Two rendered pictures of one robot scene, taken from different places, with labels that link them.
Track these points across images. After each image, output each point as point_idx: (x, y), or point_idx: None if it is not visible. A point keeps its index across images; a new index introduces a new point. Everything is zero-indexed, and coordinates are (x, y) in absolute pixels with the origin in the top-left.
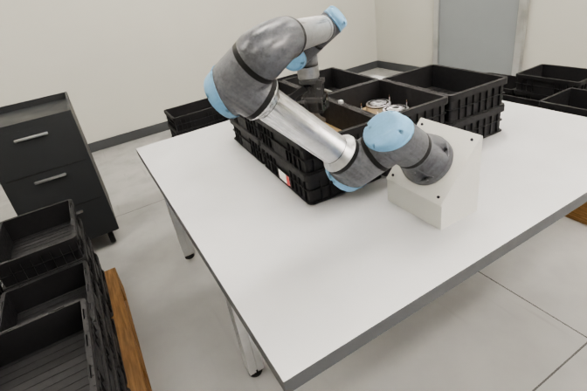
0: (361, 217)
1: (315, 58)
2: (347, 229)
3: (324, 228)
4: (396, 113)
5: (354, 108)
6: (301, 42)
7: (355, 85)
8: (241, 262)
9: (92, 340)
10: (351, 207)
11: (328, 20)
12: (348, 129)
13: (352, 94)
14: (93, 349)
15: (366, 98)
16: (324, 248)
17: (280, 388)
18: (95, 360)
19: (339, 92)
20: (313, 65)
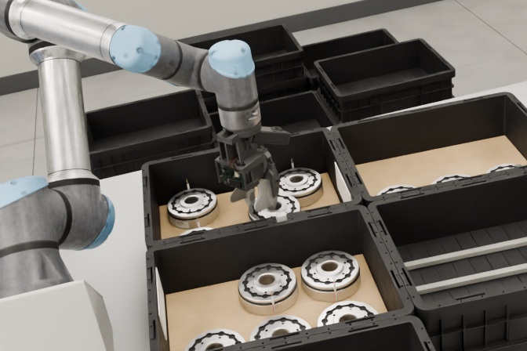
0: (99, 291)
1: (219, 96)
2: (88, 274)
3: (110, 256)
4: (4, 182)
5: (231, 229)
6: (1, 24)
7: (399, 260)
8: (112, 192)
9: (151, 144)
10: (131, 288)
11: (102, 38)
12: (144, 207)
13: (379, 265)
14: (139, 146)
15: (393, 307)
16: (74, 251)
17: None
18: (129, 151)
19: (368, 232)
20: (217, 104)
